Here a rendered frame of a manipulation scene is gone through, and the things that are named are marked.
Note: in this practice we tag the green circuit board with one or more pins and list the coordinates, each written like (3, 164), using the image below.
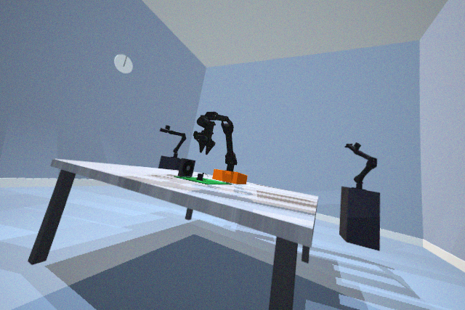
(206, 181)

